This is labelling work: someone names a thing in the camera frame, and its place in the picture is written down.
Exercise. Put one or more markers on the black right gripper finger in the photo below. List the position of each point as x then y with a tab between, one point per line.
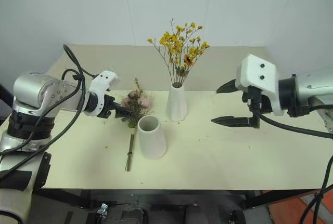
227	86
231	121

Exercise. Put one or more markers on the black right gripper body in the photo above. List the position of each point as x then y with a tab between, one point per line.
257	102

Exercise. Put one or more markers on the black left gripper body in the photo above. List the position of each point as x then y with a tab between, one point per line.
108	102

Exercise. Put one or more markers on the pink dried flower bouquet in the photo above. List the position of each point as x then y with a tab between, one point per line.
134	104

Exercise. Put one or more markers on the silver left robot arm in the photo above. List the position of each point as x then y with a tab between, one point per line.
28	86

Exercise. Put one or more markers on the yellow dried flower bouquet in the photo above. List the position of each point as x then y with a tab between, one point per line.
182	47

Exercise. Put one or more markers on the wide white vase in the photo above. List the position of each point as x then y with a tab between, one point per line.
151	138

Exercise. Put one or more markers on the tall narrow white vase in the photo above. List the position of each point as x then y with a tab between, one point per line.
177	103

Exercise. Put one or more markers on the dark rounded shape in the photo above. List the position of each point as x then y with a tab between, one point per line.
132	216

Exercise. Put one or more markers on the orange floor mat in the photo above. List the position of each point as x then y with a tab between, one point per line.
291	208

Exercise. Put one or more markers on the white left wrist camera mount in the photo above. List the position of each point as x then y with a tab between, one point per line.
102	82

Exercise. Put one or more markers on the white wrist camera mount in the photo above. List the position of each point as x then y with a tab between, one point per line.
256	78
102	82

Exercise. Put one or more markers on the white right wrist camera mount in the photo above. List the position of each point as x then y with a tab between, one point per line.
256	78

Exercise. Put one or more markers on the black table frame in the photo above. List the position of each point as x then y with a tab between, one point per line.
145	195

